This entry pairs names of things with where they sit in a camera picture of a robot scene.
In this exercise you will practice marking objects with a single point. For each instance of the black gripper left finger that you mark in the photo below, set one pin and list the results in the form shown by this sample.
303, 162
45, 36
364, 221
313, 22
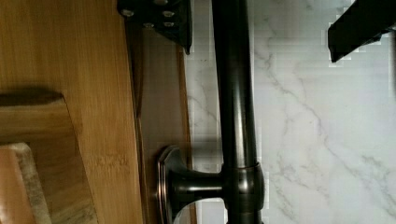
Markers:
170, 18

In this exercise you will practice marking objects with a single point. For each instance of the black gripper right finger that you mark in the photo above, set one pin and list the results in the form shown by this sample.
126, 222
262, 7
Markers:
364, 22

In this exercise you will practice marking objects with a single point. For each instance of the wooden drawer front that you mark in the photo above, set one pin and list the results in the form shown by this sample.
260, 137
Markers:
160, 106

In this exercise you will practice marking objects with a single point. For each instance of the dark metal drawer handle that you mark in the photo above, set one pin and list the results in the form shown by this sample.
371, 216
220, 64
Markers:
240, 183

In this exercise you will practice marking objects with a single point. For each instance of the wooden drawer box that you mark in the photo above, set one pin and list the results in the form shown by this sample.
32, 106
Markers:
78, 48

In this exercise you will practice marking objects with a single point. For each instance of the wooden tea bag holder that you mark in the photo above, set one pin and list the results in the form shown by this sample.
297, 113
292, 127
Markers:
43, 178

